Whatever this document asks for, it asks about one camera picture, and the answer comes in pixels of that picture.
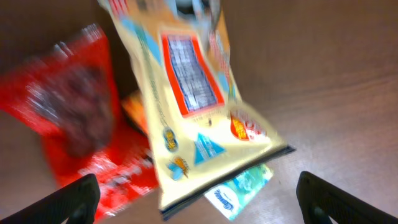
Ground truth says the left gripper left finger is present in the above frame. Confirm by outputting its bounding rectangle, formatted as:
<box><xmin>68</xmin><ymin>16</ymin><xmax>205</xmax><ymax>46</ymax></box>
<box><xmin>1</xmin><ymin>174</ymin><xmax>100</xmax><ymax>224</ymax></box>

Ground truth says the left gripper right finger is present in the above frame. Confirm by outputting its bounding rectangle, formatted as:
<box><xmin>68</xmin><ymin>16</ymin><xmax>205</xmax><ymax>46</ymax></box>
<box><xmin>296</xmin><ymin>171</ymin><xmax>397</xmax><ymax>224</ymax></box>

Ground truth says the teal tissue pack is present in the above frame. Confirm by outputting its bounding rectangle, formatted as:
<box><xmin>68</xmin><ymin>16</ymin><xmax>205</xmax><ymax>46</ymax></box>
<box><xmin>204</xmin><ymin>164</ymin><xmax>274</xmax><ymax>221</ymax></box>

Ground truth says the red Hacks candy bag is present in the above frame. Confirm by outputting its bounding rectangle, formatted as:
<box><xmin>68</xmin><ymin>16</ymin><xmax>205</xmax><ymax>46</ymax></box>
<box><xmin>1</xmin><ymin>24</ymin><xmax>158</xmax><ymax>220</ymax></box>

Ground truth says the orange tissue pack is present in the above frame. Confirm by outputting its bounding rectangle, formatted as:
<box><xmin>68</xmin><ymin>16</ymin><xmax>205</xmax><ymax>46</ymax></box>
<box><xmin>121</xmin><ymin>90</ymin><xmax>148</xmax><ymax>135</ymax></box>

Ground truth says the yellow snack bag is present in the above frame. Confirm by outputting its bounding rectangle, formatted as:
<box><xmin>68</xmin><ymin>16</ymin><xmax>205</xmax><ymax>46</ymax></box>
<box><xmin>100</xmin><ymin>0</ymin><xmax>294</xmax><ymax>220</ymax></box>

